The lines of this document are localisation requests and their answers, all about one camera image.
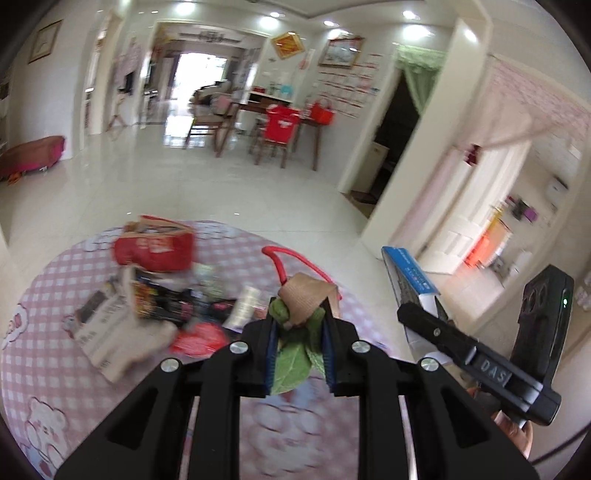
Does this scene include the crumpled clear wrapper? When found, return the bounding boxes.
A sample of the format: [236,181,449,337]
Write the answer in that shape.
[191,263,223,296]

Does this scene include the white panel door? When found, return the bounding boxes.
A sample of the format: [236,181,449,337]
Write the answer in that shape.
[417,137,533,278]

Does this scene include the red basket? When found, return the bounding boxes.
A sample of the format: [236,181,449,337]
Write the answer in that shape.
[307,98,336,125]

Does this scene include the framed wall picture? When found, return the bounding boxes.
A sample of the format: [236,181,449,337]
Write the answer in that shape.
[318,37,365,69]
[28,19,64,64]

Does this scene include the black snack packet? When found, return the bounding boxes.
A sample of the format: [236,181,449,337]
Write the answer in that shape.
[133,276,206,325]

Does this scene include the brown paper tape piece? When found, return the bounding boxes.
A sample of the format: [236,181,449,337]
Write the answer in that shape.
[278,272,339,330]

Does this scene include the red plastic wrapper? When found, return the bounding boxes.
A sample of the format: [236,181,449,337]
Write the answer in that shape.
[170,322,232,357]

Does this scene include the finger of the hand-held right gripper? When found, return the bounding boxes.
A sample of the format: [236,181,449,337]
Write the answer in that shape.
[433,295,462,334]
[397,302,478,367]

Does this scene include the green door curtain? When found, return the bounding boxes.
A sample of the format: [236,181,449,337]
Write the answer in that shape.
[394,44,450,117]

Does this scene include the gold diamond wall decoration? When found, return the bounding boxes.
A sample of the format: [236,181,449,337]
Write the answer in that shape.
[270,31,305,61]

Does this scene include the red snack bag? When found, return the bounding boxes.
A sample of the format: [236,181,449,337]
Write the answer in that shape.
[113,215,195,274]

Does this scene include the wooden chair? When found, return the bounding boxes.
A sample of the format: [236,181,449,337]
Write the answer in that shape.
[185,100,237,151]

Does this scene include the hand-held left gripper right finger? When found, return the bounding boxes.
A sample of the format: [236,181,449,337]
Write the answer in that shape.
[321,302,539,480]

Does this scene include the pink checkered round mat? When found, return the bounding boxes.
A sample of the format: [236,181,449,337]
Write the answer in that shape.
[0,220,416,480]

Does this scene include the group of red wall cards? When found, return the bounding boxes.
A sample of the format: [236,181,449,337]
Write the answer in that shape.
[318,52,385,117]

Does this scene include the red covered chair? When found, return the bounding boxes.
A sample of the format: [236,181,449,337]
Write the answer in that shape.
[252,105,302,169]

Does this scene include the beige sofa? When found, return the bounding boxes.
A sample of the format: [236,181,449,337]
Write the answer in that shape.
[191,80,237,116]

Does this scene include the person's right hand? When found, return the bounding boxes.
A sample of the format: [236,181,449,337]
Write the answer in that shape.
[466,387,533,459]

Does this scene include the red cord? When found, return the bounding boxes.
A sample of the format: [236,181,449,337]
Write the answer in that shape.
[262,246,341,319]

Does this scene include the cream printed wrapper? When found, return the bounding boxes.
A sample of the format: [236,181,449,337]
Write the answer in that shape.
[223,285,264,331]

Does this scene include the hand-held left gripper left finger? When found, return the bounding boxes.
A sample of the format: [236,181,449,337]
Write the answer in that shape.
[54,318,278,480]

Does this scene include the red shirt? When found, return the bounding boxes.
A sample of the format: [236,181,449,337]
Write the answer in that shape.
[263,105,302,145]

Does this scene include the pink floor cushion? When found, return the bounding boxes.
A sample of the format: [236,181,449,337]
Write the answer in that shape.
[0,136,66,182]

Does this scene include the green vegetable leaf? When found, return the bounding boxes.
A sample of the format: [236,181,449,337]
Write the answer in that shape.
[269,298,326,396]

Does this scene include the white crumpled paper bag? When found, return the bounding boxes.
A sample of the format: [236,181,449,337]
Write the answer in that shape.
[64,267,179,384]

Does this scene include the wooden dining table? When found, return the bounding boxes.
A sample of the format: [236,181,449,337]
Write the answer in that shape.
[215,100,325,171]

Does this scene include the blue and white box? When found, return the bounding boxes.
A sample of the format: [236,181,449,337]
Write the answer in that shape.
[381,246,443,357]

